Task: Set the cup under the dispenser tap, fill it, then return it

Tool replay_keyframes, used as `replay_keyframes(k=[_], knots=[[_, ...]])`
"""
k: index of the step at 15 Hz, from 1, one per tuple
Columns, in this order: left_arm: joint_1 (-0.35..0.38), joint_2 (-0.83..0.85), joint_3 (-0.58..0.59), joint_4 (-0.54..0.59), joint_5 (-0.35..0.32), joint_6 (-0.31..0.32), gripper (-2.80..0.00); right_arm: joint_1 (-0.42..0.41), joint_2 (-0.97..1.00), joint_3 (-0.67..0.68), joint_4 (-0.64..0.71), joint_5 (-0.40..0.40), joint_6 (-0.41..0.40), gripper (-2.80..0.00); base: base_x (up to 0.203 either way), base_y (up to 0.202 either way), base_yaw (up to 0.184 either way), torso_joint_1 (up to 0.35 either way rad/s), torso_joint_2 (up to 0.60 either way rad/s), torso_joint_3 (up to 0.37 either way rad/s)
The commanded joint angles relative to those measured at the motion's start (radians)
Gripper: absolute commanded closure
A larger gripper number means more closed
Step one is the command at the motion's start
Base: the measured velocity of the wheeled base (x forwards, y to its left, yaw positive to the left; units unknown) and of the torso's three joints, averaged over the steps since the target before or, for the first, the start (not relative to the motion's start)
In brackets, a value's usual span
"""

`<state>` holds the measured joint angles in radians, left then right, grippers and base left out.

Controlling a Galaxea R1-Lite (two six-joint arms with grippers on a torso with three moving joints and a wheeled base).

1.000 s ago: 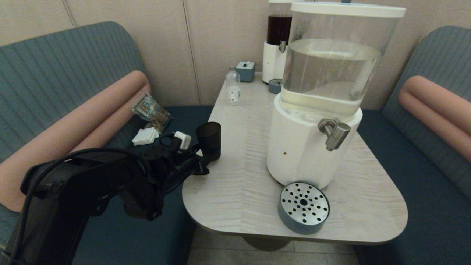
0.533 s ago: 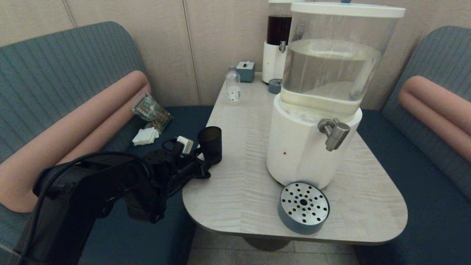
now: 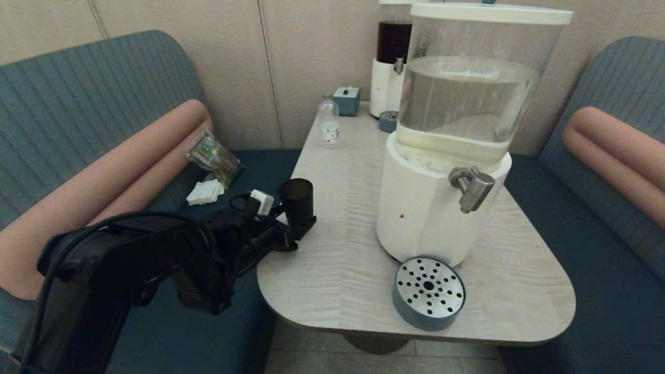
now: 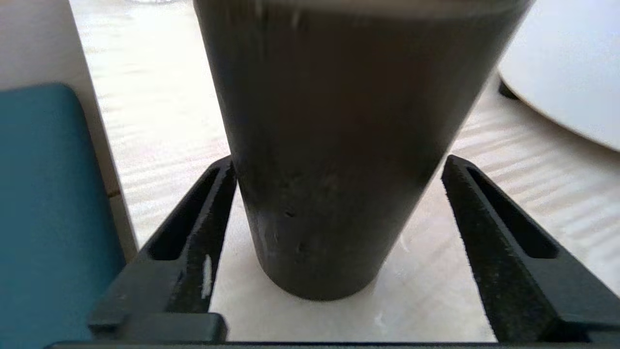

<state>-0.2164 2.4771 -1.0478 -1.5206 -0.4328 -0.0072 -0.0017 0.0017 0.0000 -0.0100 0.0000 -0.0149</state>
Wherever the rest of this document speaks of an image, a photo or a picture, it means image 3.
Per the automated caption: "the black plastic cup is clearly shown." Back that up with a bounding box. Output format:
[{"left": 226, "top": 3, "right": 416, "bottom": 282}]
[{"left": 278, "top": 178, "right": 314, "bottom": 229}]

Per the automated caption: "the silver metal dispenser tap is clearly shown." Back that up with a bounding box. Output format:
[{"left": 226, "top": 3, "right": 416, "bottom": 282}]
[{"left": 448, "top": 166, "right": 496, "bottom": 214}]

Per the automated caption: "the white paper napkin stack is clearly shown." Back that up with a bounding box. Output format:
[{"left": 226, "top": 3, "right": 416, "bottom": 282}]
[{"left": 187, "top": 179, "right": 226, "bottom": 207}]

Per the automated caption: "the clear plastic snack packet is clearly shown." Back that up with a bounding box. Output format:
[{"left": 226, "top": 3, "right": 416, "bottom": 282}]
[{"left": 184, "top": 131, "right": 244, "bottom": 188}]

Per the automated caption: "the clear plastic bottle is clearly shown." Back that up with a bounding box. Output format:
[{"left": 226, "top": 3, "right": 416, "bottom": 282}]
[{"left": 319, "top": 93, "right": 340, "bottom": 149}]

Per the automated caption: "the small blue tissue box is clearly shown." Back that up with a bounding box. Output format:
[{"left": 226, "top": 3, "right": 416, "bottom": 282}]
[{"left": 333, "top": 86, "right": 361, "bottom": 117}]

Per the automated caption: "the round blue perforated drip tray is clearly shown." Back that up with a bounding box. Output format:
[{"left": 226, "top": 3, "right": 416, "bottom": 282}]
[{"left": 392, "top": 257, "right": 467, "bottom": 332}]

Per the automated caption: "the pink bolster cushion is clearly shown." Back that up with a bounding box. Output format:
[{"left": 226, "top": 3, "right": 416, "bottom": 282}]
[
  {"left": 0, "top": 100, "right": 215, "bottom": 300},
  {"left": 561, "top": 107, "right": 665, "bottom": 231}
]

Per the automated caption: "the dark drink dispenser white base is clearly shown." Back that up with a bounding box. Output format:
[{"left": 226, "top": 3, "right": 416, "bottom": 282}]
[{"left": 370, "top": 0, "right": 432, "bottom": 119}]

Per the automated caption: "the clear water dispenser white base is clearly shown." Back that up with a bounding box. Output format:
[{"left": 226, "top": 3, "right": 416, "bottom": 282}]
[{"left": 376, "top": 21, "right": 564, "bottom": 266}]

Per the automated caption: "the teal ribbed booth sofa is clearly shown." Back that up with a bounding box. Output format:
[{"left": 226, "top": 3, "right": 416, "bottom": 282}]
[
  {"left": 499, "top": 36, "right": 665, "bottom": 374},
  {"left": 0, "top": 30, "right": 302, "bottom": 374}
]

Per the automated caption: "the white dispenser lid blue knob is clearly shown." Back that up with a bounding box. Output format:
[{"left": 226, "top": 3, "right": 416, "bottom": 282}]
[{"left": 410, "top": 0, "right": 574, "bottom": 25}]

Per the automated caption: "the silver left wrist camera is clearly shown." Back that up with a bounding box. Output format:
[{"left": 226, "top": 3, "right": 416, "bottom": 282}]
[{"left": 250, "top": 190, "right": 274, "bottom": 217}]

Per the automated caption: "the thin black camera cable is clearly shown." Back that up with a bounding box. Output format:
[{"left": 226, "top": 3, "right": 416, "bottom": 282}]
[{"left": 229, "top": 192, "right": 299, "bottom": 252}]

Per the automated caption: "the table pedestal with base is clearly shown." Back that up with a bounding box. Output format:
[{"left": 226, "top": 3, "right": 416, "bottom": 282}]
[{"left": 340, "top": 332, "right": 416, "bottom": 355}]

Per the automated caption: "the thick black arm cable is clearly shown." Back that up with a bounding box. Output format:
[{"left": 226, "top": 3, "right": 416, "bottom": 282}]
[{"left": 31, "top": 210, "right": 208, "bottom": 333}]

